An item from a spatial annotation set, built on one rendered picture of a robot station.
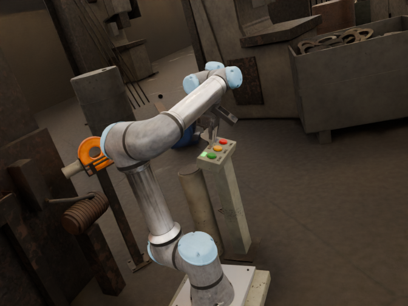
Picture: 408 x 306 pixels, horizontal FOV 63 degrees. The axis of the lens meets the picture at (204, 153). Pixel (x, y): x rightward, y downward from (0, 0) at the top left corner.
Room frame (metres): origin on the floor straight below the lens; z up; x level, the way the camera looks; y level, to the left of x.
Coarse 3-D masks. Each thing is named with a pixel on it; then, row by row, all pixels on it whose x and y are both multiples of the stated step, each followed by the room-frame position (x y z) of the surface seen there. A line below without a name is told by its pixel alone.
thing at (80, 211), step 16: (96, 192) 1.49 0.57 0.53; (80, 208) 1.38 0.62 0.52; (96, 208) 1.42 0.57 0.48; (64, 224) 1.35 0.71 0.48; (80, 224) 1.32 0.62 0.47; (96, 224) 1.41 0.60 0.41; (80, 240) 1.38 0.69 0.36; (96, 240) 1.36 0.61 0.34; (96, 256) 1.35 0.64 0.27; (112, 256) 1.41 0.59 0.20; (96, 272) 1.38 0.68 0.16; (112, 272) 1.37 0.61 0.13; (112, 288) 1.34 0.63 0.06
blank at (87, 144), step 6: (90, 138) 1.56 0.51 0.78; (96, 138) 1.57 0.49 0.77; (84, 144) 1.54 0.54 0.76; (90, 144) 1.55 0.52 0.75; (96, 144) 1.56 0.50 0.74; (78, 150) 1.54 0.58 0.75; (84, 150) 1.54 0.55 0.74; (78, 156) 1.54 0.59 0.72; (84, 156) 1.53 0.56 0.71; (84, 162) 1.53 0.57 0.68; (96, 162) 1.55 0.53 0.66
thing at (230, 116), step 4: (212, 108) 1.32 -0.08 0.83; (216, 108) 1.31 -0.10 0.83; (220, 108) 1.33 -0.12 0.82; (224, 108) 1.34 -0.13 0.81; (216, 112) 1.31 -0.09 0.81; (220, 112) 1.31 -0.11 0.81; (224, 112) 1.31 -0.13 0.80; (228, 112) 1.33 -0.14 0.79; (220, 116) 1.31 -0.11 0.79; (224, 116) 1.30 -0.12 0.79; (228, 116) 1.30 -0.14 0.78; (232, 116) 1.31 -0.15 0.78; (224, 120) 1.30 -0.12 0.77; (228, 120) 1.30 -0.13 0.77; (232, 120) 1.29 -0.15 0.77; (236, 120) 1.31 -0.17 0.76; (232, 124) 1.29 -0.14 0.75
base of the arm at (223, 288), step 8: (224, 280) 0.84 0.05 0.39; (192, 288) 0.84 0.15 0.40; (200, 288) 0.81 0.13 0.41; (208, 288) 0.81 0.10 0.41; (216, 288) 0.81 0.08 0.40; (224, 288) 0.82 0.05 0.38; (232, 288) 0.85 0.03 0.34; (192, 296) 0.83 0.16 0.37; (200, 296) 0.81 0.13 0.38; (208, 296) 0.80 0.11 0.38; (216, 296) 0.80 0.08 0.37; (224, 296) 0.81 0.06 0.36; (232, 296) 0.82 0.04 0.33; (192, 304) 0.83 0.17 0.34; (200, 304) 0.80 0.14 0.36; (208, 304) 0.79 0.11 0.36; (216, 304) 0.80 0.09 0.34; (224, 304) 0.79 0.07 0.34
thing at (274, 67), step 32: (192, 0) 3.72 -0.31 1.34; (224, 0) 3.46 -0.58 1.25; (256, 0) 2.99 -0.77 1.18; (224, 32) 3.51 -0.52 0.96; (256, 32) 3.46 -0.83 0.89; (288, 32) 2.95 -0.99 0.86; (224, 64) 3.56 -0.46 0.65; (256, 64) 3.30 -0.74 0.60; (288, 64) 3.07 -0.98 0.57; (224, 96) 3.64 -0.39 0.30; (256, 96) 3.34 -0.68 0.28; (288, 96) 3.10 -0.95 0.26
